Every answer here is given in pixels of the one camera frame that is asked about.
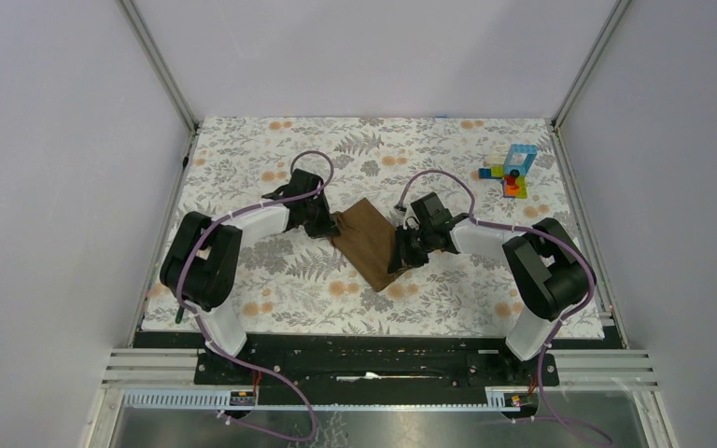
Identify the dark green utensil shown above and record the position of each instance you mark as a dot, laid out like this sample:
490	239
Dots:
179	315

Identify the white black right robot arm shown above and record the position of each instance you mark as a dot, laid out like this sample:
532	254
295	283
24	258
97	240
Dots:
549	271

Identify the brown cloth napkin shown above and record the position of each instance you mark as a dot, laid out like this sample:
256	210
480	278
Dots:
367	240

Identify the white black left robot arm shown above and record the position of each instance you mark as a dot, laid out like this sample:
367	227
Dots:
201	264

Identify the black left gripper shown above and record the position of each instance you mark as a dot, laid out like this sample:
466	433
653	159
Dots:
327	226

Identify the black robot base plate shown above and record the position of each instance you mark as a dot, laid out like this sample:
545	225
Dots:
355	370

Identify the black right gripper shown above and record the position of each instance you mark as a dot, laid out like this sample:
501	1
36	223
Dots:
402	258

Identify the colourful toy block structure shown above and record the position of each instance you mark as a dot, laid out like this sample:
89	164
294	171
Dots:
509	165

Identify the floral patterned table mat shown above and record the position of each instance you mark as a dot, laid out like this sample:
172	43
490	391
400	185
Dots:
291	283

